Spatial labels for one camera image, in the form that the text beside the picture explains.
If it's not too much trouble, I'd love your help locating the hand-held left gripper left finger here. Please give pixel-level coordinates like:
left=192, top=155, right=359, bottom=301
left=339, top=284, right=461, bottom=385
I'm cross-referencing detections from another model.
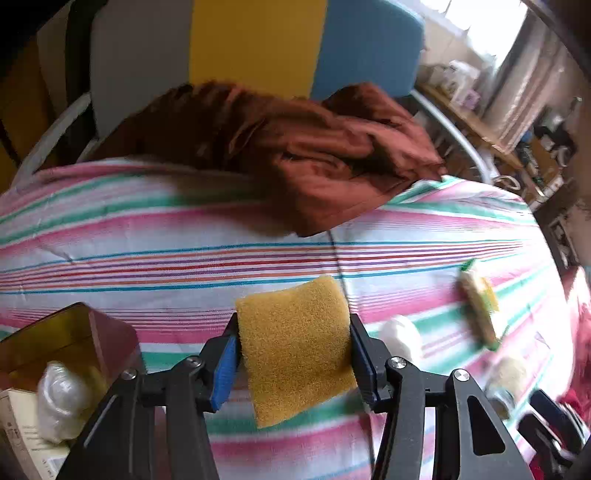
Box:
left=55, top=314, right=241, bottom=480

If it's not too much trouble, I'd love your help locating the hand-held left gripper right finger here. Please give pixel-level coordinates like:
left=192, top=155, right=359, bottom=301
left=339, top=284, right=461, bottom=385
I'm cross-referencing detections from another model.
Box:
left=349, top=314, right=532, bottom=480

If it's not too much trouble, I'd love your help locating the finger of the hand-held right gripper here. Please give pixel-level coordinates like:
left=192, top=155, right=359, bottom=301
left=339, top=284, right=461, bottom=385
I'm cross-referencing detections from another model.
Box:
left=517, top=413, right=578, bottom=480
left=529, top=389, right=585, bottom=455

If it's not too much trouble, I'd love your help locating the brown storage box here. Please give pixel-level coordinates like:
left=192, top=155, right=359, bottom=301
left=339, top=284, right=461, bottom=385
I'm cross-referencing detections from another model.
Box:
left=0, top=302, right=146, bottom=416

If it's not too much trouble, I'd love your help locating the round white flatbread pack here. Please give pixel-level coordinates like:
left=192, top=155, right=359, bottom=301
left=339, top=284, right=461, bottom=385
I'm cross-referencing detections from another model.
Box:
left=379, top=315, right=424, bottom=365

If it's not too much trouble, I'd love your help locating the small glass jar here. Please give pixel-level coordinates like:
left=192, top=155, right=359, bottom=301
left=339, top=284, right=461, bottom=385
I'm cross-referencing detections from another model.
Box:
left=489, top=355, right=532, bottom=418

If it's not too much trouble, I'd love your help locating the yellow green scrub sponge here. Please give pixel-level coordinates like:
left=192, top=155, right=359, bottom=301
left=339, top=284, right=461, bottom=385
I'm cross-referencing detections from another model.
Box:
left=458, top=258, right=502, bottom=352

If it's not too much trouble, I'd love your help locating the striped bedsheet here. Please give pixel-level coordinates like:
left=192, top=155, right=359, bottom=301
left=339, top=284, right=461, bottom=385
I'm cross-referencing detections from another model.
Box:
left=0, top=157, right=583, bottom=480

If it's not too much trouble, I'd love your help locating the white plastic bag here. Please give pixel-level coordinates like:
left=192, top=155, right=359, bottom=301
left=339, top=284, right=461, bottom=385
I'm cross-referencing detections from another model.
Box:
left=36, top=361, right=100, bottom=445

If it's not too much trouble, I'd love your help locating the cream paper carton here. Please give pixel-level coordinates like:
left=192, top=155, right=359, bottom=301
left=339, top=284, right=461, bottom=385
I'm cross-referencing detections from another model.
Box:
left=0, top=389, right=72, bottom=480

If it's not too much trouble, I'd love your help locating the brown cloth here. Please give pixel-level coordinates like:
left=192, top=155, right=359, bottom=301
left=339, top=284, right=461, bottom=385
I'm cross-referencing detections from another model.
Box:
left=85, top=80, right=448, bottom=238

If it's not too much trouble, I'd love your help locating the wooden shelf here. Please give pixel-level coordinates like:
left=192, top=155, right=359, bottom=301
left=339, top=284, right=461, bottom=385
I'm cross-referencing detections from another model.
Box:
left=416, top=83, right=522, bottom=162

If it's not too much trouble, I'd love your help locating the silver curtain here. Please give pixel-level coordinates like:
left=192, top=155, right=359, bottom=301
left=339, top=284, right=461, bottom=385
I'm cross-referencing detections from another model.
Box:
left=485, top=28, right=570, bottom=153

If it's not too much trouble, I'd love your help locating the grey yellow blue headboard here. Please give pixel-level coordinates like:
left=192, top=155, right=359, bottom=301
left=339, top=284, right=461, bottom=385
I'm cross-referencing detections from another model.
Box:
left=65, top=0, right=426, bottom=139

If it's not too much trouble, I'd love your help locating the white bed frame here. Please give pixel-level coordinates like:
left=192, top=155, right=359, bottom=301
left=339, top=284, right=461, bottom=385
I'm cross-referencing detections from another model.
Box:
left=14, top=90, right=502, bottom=185

